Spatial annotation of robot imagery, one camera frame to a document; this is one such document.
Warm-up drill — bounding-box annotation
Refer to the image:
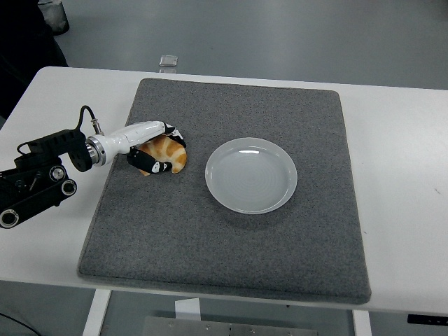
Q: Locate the black desk control panel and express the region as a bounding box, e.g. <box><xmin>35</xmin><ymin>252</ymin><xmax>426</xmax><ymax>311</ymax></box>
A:
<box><xmin>407</xmin><ymin>314</ymin><xmax>448</xmax><ymax>325</ymax></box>

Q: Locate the grey mesh wastebasket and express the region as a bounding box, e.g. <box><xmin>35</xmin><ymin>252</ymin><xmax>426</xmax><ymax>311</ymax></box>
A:
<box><xmin>36</xmin><ymin>0</ymin><xmax>69</xmax><ymax>35</ymax></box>

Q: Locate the grey metal plate with screws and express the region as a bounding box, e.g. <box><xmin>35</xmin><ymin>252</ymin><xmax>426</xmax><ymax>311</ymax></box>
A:
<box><xmin>141</xmin><ymin>316</ymin><xmax>318</xmax><ymax>336</ymax></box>

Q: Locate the grey felt mat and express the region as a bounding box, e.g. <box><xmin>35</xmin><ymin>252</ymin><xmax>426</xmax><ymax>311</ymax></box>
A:
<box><xmin>76</xmin><ymin>77</ymin><xmax>372</xmax><ymax>305</ymax></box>

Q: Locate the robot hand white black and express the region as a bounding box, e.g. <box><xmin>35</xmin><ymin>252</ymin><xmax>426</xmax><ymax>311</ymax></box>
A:
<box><xmin>100</xmin><ymin>120</ymin><xmax>188</xmax><ymax>176</ymax></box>

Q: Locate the black bulky object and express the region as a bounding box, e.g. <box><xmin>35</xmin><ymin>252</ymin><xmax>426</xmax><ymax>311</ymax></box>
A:
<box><xmin>0</xmin><ymin>0</ymin><xmax>69</xmax><ymax>120</ymax></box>

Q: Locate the croissant bread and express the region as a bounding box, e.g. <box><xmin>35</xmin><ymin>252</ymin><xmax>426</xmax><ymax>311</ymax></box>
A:
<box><xmin>138</xmin><ymin>134</ymin><xmax>188</xmax><ymax>176</ymax></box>

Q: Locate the white table leg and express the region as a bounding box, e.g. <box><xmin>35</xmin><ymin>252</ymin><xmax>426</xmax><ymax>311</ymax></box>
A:
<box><xmin>82</xmin><ymin>289</ymin><xmax>112</xmax><ymax>336</ymax></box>
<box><xmin>352</xmin><ymin>309</ymin><xmax>372</xmax><ymax>336</ymax></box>

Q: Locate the grey round plate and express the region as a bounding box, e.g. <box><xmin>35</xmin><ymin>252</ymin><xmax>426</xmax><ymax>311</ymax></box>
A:
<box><xmin>204</xmin><ymin>136</ymin><xmax>298</xmax><ymax>214</ymax></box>

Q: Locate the black floor cable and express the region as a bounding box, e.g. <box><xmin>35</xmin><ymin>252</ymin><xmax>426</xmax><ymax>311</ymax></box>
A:
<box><xmin>0</xmin><ymin>311</ymin><xmax>39</xmax><ymax>336</ymax></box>

